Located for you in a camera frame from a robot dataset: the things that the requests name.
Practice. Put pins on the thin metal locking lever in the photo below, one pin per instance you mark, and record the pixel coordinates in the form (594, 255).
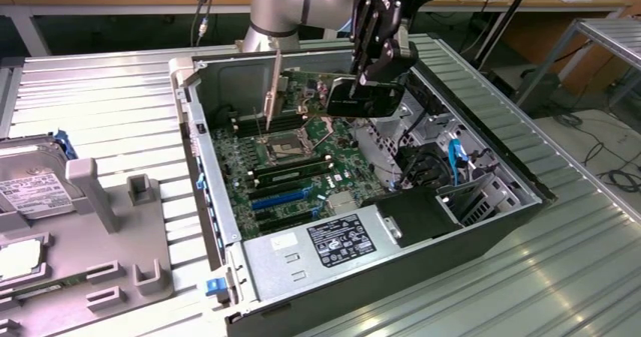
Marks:
(258, 125)

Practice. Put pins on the grey plastic parts rack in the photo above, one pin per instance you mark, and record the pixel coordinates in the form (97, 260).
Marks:
(65, 295)

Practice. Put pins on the green RAM stick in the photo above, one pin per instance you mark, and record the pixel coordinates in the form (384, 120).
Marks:
(45, 287)

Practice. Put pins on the hard disk in blue carrier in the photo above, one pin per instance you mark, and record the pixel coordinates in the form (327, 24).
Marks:
(30, 190)

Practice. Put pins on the silver slotted disk bay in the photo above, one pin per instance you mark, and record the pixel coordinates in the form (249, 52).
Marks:
(501, 198)

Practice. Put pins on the metal slat frame table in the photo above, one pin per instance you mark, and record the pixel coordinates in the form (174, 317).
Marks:
(616, 33)

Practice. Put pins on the CPU socket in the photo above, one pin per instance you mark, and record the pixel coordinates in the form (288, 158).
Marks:
(284, 149)

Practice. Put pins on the green graphics card black shroud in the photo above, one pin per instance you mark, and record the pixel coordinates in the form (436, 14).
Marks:
(361, 100)

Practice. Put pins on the silver chipset heatsink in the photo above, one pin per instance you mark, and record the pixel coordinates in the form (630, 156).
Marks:
(344, 201)

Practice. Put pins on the blue case latch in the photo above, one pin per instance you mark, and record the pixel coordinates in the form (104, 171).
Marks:
(214, 286)

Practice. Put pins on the small blue slot clip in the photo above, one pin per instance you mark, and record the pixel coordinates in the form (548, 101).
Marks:
(201, 184)

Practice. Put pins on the silver CPU chip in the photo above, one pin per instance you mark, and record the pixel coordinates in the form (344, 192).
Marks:
(18, 258)

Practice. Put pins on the open black PC case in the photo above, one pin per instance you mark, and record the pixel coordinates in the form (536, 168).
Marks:
(425, 277)

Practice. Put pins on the brown cardboard box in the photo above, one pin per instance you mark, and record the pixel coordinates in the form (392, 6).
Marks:
(591, 67)

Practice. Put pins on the grey power supply unit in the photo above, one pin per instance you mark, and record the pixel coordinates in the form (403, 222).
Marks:
(281, 262)

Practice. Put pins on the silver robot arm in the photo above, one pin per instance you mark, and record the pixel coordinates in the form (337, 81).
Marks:
(281, 6)

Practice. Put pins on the RAM stick with labels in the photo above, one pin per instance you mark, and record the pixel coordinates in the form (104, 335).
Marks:
(290, 173)

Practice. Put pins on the perforated metal disk bay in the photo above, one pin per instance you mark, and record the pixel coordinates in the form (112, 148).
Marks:
(385, 145)

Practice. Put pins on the blue expansion slot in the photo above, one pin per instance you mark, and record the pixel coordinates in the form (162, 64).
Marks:
(281, 200)

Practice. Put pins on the long black expansion slot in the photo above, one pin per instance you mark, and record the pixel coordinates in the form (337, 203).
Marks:
(288, 224)
(284, 214)
(276, 192)

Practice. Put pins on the green motherboard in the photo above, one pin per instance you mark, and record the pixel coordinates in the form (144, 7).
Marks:
(345, 164)

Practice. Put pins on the metal socket cover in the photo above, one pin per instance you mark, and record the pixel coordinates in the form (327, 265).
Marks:
(325, 123)

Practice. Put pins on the black tripod pole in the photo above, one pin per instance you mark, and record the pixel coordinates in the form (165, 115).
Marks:
(505, 18)

